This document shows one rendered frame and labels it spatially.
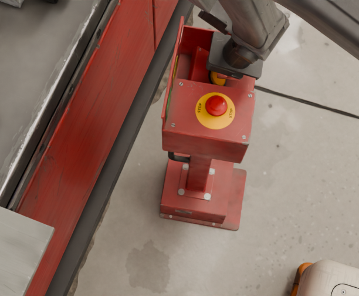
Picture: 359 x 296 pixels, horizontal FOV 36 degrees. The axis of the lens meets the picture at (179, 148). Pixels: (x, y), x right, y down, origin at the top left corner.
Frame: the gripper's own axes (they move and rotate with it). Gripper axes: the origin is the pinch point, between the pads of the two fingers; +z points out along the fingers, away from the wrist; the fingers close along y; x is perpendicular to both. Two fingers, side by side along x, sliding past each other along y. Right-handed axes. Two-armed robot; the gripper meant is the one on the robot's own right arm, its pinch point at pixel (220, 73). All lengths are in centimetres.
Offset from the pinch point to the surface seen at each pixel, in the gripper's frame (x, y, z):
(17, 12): 2.4, 38.8, -4.7
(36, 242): 41, 26, -22
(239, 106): 8.4, -2.9, -6.2
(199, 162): 8.9, -7.5, 32.0
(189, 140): 15.5, 3.8, -1.1
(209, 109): 11.2, 2.9, -7.6
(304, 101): -31, -48, 64
